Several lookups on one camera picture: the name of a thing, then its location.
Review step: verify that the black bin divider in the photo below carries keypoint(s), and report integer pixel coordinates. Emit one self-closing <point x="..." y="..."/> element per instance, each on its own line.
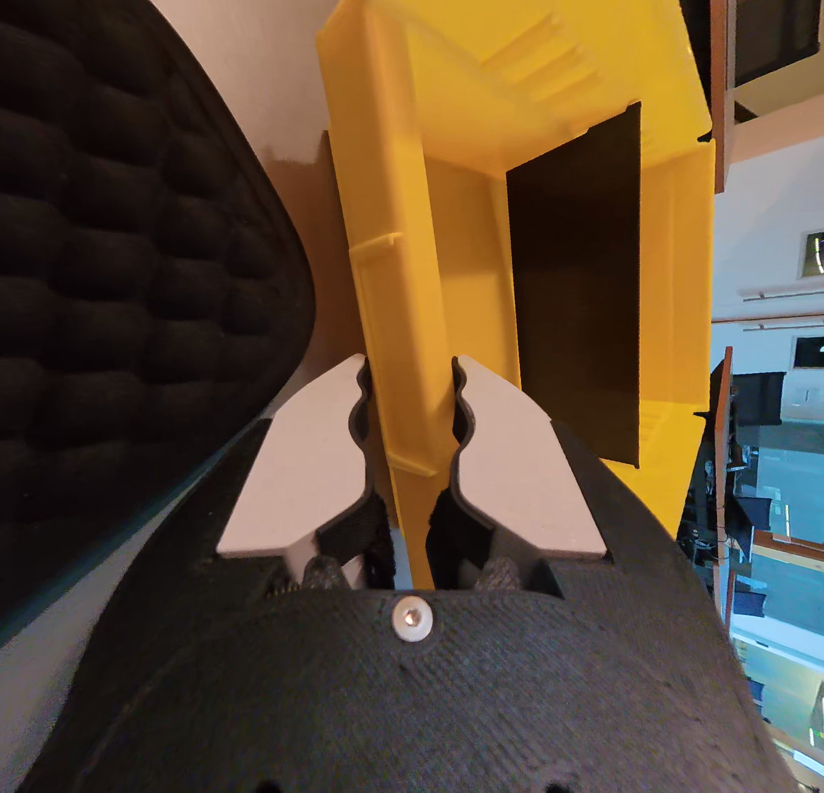
<point x="573" y="290"/>

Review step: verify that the black phone sign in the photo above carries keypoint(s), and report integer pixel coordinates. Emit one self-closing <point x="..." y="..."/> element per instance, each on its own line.
<point x="810" y="353"/>

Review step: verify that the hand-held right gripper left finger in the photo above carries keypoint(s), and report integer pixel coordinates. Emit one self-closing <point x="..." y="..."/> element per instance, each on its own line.
<point x="302" y="477"/>

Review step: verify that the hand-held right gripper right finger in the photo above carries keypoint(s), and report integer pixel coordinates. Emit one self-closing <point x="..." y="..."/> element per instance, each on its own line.
<point x="528" y="477"/>

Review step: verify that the yellow plastic bin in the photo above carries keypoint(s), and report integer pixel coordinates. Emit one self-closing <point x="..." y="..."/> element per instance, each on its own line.
<point x="399" y="226"/>

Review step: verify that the black quilted pad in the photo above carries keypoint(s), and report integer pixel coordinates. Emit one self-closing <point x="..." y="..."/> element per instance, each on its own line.
<point x="129" y="226"/>

